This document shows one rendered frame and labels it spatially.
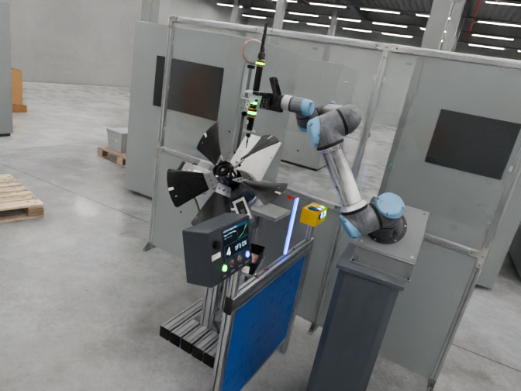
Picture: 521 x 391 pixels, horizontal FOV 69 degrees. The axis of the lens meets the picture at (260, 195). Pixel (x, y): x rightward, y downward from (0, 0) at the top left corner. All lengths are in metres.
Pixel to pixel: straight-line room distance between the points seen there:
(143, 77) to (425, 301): 3.72
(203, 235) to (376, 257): 0.89
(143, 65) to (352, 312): 3.72
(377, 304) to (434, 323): 0.97
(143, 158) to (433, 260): 3.48
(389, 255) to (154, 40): 3.65
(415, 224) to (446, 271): 0.80
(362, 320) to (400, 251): 0.37
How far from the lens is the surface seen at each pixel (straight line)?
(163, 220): 3.56
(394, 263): 1.83
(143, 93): 4.79
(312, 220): 2.20
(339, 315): 1.93
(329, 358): 2.08
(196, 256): 1.28
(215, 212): 2.04
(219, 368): 1.87
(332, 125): 1.55
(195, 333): 2.68
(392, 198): 1.67
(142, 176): 4.94
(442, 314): 2.76
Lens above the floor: 1.77
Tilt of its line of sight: 18 degrees down
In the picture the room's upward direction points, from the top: 11 degrees clockwise
